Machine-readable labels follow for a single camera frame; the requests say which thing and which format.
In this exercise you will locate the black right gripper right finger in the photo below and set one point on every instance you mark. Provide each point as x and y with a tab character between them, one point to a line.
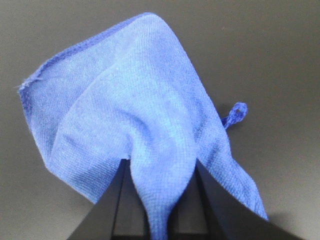
206	211

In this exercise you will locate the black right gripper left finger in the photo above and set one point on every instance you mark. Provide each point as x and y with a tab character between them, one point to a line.
118	215

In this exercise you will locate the blue microfiber cloth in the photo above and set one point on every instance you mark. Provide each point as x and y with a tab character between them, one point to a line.
132	93

